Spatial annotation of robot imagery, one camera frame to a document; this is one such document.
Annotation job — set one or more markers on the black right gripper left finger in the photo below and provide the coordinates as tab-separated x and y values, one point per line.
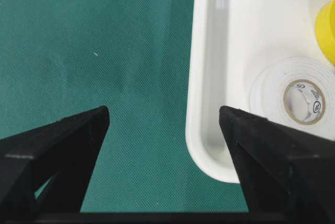
48	169

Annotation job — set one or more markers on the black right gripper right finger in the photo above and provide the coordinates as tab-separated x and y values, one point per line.
286	175

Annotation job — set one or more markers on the white plastic tray case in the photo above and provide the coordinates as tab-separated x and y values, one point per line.
232	42

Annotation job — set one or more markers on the yellow tape roll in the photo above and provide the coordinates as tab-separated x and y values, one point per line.
324	30

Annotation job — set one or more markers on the white tape roll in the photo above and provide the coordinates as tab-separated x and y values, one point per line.
298	93

